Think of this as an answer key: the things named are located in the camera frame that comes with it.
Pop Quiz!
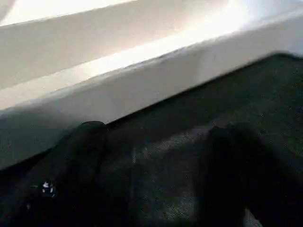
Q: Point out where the white plastic table top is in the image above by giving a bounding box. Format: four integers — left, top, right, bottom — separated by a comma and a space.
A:
0, 0, 303, 171

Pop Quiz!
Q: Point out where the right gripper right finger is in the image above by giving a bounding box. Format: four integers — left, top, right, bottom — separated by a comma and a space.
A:
196, 123, 303, 227

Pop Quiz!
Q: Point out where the black work mat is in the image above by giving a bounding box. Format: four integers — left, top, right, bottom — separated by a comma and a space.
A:
0, 53, 303, 227

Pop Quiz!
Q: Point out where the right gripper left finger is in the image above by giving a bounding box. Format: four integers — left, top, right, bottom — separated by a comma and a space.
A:
0, 121, 138, 227

